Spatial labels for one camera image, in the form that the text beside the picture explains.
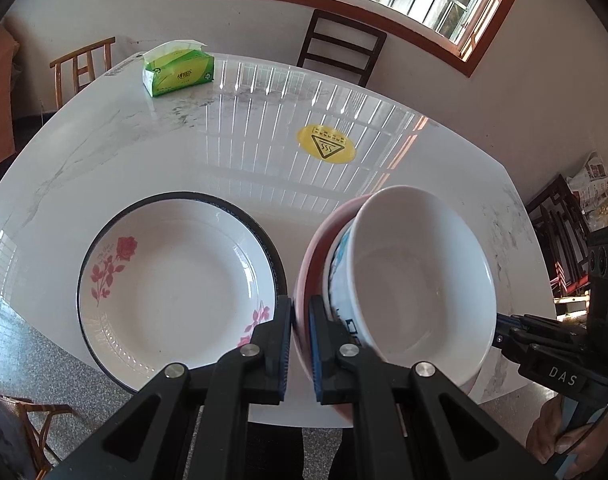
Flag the small white bowl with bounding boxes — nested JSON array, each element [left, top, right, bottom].
[[351, 185, 497, 396]]

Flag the thin black cable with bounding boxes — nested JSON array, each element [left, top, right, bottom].
[[554, 405, 608, 456]]

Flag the light wooden chair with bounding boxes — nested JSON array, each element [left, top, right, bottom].
[[50, 36, 116, 111]]

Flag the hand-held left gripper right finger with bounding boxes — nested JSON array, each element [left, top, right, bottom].
[[309, 295, 554, 480]]

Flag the rattan chair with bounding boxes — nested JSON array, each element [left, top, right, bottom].
[[0, 390, 80, 480]]

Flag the white bowl with blue band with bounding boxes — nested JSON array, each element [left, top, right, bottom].
[[323, 220, 365, 351]]

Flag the person's dark trousers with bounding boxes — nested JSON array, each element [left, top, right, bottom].
[[246, 422, 355, 480]]

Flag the wooden framed window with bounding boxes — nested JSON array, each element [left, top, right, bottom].
[[169, 0, 534, 78]]

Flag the black rimmed plate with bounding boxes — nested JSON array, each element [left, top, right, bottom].
[[194, 191, 289, 306]]

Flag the green tissue pack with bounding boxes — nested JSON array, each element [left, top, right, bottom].
[[142, 40, 215, 98]]

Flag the crumpled newspaper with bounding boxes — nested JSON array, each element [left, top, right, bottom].
[[566, 151, 608, 211]]

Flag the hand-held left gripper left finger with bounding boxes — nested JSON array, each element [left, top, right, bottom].
[[49, 296, 293, 480]]

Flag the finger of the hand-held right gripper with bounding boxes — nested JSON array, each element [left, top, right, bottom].
[[494, 312, 540, 361]]

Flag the white rose print plate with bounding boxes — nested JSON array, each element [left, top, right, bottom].
[[77, 195, 279, 396]]

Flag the person's right hand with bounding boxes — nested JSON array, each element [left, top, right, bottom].
[[526, 395, 608, 466]]

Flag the yellow warning sticker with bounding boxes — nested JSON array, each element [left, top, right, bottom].
[[297, 124, 357, 163]]

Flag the large pink bowl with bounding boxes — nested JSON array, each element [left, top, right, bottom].
[[293, 194, 385, 423]]

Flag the dark carved wooden chair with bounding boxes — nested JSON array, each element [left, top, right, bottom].
[[526, 174, 597, 306]]

